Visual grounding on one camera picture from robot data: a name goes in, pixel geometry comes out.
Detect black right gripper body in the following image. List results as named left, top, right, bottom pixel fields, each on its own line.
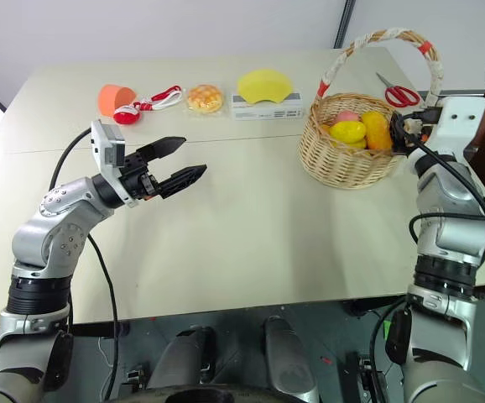
left=399, top=109, right=429, bottom=147

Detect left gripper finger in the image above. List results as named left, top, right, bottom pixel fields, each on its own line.
left=155, top=164, right=208, bottom=200
left=135, top=136, right=187, bottom=163

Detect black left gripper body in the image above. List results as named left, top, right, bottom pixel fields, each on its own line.
left=120, top=149, right=163, bottom=203

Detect orange yellow mango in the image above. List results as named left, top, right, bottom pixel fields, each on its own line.
left=360, top=111, right=394, bottom=151

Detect yellow lemon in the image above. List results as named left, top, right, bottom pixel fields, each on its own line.
left=329, top=119, right=368, bottom=143

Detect red white toy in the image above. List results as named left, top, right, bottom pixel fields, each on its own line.
left=112, top=104, right=143, bottom=126

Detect wrapped bread bun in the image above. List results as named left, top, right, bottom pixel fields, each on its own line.
left=185, top=83, right=227, bottom=115

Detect orange plastic cup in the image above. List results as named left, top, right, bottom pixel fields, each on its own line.
left=97, top=83, right=137, bottom=118

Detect white flat box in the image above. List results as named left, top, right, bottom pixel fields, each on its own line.
left=230, top=90, right=305, bottom=123

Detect yellow curved foam piece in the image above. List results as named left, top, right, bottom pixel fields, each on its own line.
left=237, top=69, right=295, bottom=106

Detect dark rounded robot leg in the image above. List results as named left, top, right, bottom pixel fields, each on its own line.
left=262, top=314, right=320, bottom=400
left=146, top=325, right=217, bottom=394

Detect red handled scissors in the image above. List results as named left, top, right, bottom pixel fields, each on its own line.
left=375, top=71, right=421, bottom=107

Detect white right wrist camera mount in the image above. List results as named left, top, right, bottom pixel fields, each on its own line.
left=425, top=97, right=485, bottom=165

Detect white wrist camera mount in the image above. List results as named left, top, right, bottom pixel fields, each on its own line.
left=425, top=97, right=485, bottom=165
left=90, top=119, right=138, bottom=209

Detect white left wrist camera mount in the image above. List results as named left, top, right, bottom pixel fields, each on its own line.
left=90, top=119, right=138, bottom=209

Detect red white cord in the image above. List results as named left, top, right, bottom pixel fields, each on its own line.
left=134, top=85, right=184, bottom=113

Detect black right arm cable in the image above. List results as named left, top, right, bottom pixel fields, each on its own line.
left=408, top=140, right=485, bottom=253

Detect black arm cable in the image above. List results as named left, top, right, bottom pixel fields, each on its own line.
left=408, top=140, right=485, bottom=253
left=50, top=127, right=121, bottom=403

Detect wicker basket with handle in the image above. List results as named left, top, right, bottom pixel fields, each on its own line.
left=299, top=27, right=446, bottom=191

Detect grey ribbed wall strip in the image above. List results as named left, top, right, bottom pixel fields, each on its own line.
left=332, top=0, right=352, bottom=50

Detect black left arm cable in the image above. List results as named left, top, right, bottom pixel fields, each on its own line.
left=50, top=127, right=121, bottom=403

